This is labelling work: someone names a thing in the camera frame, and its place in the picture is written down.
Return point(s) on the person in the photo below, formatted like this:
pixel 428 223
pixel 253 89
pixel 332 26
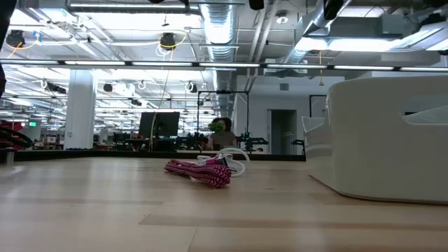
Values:
pixel 224 140

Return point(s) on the small white plastic bin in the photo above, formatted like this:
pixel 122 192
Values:
pixel 311 140

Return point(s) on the white building pillar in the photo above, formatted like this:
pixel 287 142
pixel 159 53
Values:
pixel 80 112

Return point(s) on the wide corrugated ventilation duct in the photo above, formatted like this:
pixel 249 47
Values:
pixel 220 28

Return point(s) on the black computer monitor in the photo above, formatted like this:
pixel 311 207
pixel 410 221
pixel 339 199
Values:
pixel 164 124

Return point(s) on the grey door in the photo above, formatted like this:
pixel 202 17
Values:
pixel 281 131

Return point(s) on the short metal post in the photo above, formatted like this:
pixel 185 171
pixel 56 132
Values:
pixel 10 157

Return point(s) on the black background robot arm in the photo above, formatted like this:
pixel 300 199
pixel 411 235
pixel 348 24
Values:
pixel 253 141
pixel 298 143
pixel 190 141

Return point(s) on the large white plastic bin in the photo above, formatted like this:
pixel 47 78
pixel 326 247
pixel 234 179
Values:
pixel 367 157

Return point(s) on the black table edge rail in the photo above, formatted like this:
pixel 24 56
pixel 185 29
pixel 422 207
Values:
pixel 87 154

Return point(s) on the LED light bar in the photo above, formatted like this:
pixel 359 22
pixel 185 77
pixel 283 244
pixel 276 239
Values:
pixel 227 64

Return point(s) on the round ceiling sensor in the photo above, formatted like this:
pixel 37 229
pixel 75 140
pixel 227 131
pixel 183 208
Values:
pixel 281 19

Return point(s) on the narrow spiral ventilation duct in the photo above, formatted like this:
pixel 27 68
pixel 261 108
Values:
pixel 308 24

